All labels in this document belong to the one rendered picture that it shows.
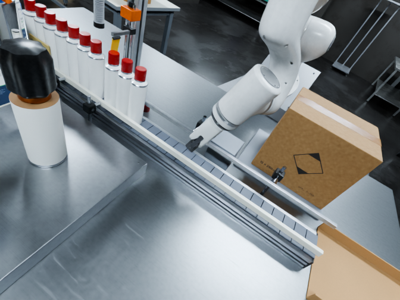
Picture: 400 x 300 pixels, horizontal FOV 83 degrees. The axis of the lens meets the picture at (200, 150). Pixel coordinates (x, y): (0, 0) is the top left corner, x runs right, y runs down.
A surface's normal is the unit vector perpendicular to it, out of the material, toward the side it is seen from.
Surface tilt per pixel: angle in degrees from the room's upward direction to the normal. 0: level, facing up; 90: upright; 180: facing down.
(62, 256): 0
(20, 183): 0
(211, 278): 0
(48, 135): 90
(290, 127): 90
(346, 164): 90
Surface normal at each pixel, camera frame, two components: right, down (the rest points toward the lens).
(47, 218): 0.29, -0.68
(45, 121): 0.62, 0.67
